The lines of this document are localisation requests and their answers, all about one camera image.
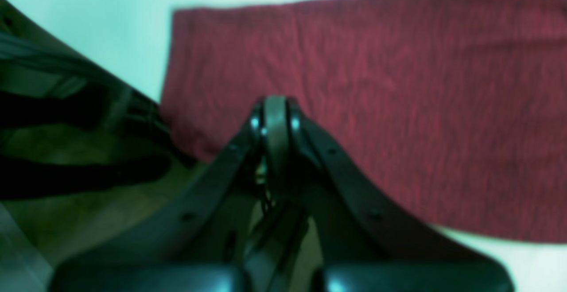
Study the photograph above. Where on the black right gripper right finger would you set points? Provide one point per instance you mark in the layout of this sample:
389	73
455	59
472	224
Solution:
369	243

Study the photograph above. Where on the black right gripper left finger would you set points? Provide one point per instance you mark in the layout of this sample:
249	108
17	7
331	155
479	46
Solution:
193	244

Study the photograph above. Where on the dark red long-sleeve t-shirt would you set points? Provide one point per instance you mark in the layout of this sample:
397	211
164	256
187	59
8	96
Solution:
457	109

